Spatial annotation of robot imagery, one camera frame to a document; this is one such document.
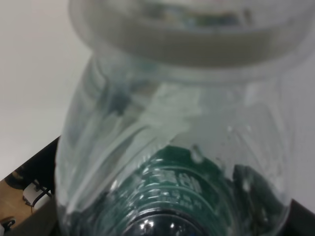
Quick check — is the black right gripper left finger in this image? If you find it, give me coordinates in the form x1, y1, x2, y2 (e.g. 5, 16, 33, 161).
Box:
14, 197, 61, 236

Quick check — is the clear green-label water bottle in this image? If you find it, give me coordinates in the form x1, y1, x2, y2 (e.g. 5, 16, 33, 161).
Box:
55, 0, 315, 236

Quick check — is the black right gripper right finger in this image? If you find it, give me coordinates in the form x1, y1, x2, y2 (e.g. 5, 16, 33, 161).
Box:
283, 200, 315, 236

